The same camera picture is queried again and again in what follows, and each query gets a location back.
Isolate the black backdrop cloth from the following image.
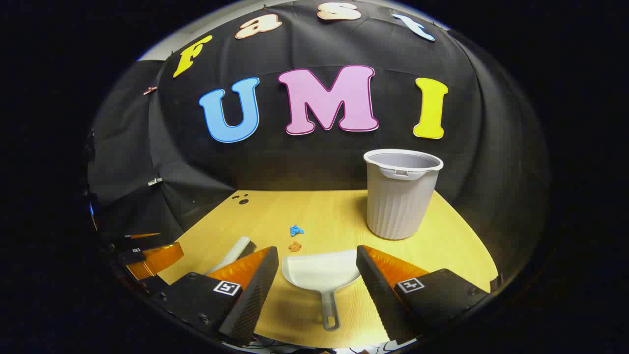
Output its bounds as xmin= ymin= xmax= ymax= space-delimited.
xmin=87 ymin=0 xmax=551 ymax=276

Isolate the wooden desktop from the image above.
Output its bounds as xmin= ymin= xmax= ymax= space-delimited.
xmin=157 ymin=189 xmax=499 ymax=350

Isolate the white ribbed garbage bin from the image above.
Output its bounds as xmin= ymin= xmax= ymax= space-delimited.
xmin=364 ymin=149 xmax=444 ymax=240

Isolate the white plastic dustpan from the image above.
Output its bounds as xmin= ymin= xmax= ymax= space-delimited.
xmin=282 ymin=249 xmax=362 ymax=331

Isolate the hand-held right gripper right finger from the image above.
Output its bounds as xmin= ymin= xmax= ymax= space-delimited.
xmin=356 ymin=244 xmax=492 ymax=345

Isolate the small white broom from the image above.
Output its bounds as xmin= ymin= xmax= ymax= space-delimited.
xmin=204 ymin=236 xmax=252 ymax=276

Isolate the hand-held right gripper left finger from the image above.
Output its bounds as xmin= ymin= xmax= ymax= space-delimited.
xmin=147 ymin=246 xmax=280 ymax=347

